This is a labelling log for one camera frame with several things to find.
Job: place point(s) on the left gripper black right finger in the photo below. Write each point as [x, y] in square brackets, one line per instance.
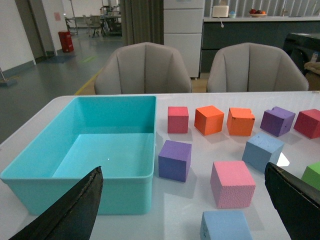
[297, 203]

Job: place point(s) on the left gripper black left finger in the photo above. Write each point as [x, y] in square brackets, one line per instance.
[72, 216]

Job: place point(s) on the blue foam cube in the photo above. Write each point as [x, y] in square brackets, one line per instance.
[224, 225]
[261, 149]

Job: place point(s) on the green foam cube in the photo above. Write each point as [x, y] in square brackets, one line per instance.
[311, 174]

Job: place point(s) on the pink foam cube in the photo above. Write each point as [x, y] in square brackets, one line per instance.
[232, 184]

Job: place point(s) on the right red foam cube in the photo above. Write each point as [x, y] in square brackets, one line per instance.
[308, 123]

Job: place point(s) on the red foam cube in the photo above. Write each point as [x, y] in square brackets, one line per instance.
[177, 120]
[308, 123]

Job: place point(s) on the notched purple foam cube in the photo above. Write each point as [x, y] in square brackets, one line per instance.
[277, 121]

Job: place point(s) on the teal plastic bin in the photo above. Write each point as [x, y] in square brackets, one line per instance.
[115, 133]

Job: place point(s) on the right orange foam cube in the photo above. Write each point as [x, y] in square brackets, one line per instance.
[240, 121]

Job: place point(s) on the orange foam cube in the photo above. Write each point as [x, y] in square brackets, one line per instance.
[240, 121]
[208, 120]

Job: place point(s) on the left purple foam cube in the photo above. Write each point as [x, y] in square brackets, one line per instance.
[174, 160]

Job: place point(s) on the left orange foam cube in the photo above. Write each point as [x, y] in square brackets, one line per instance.
[208, 120]

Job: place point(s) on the right grey chair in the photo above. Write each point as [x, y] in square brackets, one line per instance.
[252, 67]

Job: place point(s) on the grey chair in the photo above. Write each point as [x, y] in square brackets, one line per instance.
[252, 67]
[144, 68]

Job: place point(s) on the left red foam cube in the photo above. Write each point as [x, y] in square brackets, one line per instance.
[177, 120]

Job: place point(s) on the black appliance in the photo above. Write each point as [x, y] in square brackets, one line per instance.
[302, 48]

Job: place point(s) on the left grey chair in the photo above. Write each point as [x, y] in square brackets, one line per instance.
[144, 68]

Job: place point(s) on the fruit plate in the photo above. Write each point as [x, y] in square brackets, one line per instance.
[257, 13]

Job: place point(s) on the small teal bowl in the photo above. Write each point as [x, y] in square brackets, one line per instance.
[232, 15]

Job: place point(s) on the white toaster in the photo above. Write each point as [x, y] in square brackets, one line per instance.
[220, 11]

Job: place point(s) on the grey curtain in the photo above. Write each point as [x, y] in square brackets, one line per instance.
[142, 21]

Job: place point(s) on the white drawer cabinet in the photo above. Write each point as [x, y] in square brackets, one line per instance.
[182, 28]

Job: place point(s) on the pink wall notice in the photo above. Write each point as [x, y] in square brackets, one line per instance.
[57, 16]

